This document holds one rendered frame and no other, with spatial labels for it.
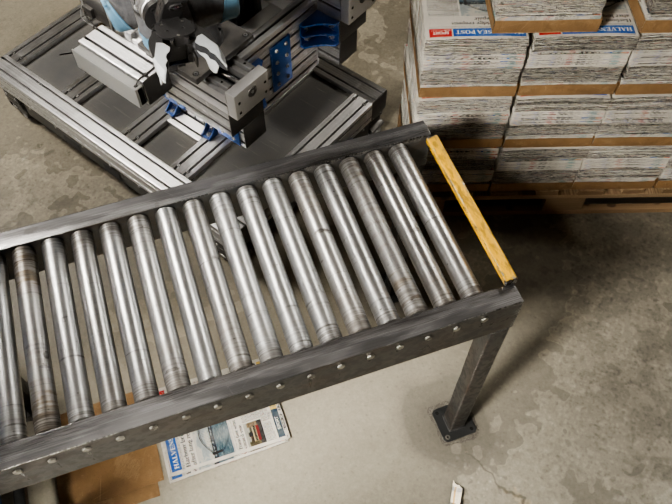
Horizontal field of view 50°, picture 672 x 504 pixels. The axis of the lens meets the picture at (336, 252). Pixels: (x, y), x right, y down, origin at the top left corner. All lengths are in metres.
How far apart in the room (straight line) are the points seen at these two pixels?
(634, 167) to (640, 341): 0.58
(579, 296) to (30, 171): 2.07
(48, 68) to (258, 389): 1.88
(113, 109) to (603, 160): 1.73
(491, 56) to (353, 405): 1.12
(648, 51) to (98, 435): 1.72
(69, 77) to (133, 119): 0.35
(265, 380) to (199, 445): 0.84
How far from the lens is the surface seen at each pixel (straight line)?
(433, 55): 2.06
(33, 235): 1.75
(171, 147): 2.61
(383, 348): 1.49
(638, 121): 2.43
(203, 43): 1.39
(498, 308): 1.56
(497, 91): 2.20
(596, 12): 2.09
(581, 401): 2.42
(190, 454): 2.26
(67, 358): 1.56
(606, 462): 2.37
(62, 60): 3.04
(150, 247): 1.65
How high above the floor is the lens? 2.14
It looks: 58 degrees down
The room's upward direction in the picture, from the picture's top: straight up
